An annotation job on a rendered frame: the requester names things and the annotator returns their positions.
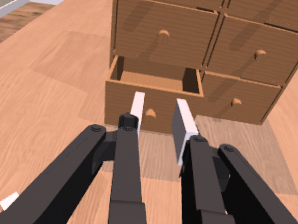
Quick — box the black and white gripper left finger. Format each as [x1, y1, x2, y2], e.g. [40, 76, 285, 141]
[0, 92, 147, 224]

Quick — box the brown wooden chest of drawers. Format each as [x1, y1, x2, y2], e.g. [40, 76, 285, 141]
[109, 0, 298, 126]

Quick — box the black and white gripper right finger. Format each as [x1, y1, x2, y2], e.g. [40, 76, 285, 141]
[171, 99, 298, 224]

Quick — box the blue and white eraser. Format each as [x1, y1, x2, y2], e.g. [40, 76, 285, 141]
[0, 192, 18, 210]

